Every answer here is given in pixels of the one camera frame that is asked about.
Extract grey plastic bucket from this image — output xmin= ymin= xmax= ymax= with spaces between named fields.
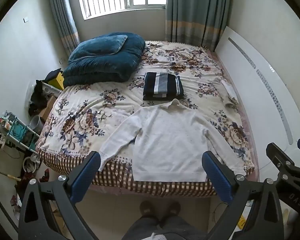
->
xmin=30 ymin=115 xmax=44 ymax=132

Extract white knit sweater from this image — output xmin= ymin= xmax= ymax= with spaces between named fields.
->
xmin=98 ymin=99 xmax=247 ymax=182

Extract person's grey trousers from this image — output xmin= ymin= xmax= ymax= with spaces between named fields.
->
xmin=121 ymin=216 xmax=208 ymax=240

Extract grey-green curtain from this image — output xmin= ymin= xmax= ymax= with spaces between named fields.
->
xmin=164 ymin=0 xmax=232 ymax=52
xmin=47 ymin=0 xmax=81 ymax=56

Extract cardboard box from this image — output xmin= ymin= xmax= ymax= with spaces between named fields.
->
xmin=38 ymin=95 xmax=57 ymax=123

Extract yellow plastic stool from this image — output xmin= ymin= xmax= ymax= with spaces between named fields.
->
xmin=48 ymin=71 xmax=65 ymax=91

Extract white coiled cable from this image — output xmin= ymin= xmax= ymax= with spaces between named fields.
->
xmin=22 ymin=154 xmax=41 ymax=173

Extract beige cloth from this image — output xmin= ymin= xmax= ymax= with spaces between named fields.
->
xmin=219 ymin=78 xmax=239 ymax=108

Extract teal plush quilt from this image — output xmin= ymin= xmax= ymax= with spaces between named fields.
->
xmin=62 ymin=32 xmax=146 ymax=87

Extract floral bed sheet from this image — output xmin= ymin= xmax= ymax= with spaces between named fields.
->
xmin=35 ymin=40 xmax=260 ymax=199

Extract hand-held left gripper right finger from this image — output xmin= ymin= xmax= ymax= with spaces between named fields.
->
xmin=201 ymin=151 xmax=285 ymax=240

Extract folded dark striped sweater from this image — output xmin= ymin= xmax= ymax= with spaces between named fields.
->
xmin=142 ymin=72 xmax=185 ymax=101

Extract brown slipper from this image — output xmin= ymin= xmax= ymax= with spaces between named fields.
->
xmin=139 ymin=201 xmax=157 ymax=217
xmin=165 ymin=201 xmax=182 ymax=217

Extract white headboard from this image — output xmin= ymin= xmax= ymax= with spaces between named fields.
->
xmin=213 ymin=26 xmax=300 ymax=172

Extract yellow broom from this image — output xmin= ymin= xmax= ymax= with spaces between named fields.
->
xmin=0 ymin=165 xmax=22 ymax=182

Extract teal plush pillow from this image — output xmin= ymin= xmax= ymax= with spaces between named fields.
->
xmin=68 ymin=34 xmax=128 ymax=64

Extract teal storage rack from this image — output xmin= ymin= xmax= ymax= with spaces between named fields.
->
xmin=0 ymin=110 xmax=41 ymax=156

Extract black clothes pile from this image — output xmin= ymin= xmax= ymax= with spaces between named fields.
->
xmin=28 ymin=68 xmax=63 ymax=117

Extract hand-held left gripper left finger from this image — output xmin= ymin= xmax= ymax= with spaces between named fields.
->
xmin=18 ymin=151 xmax=102 ymax=240

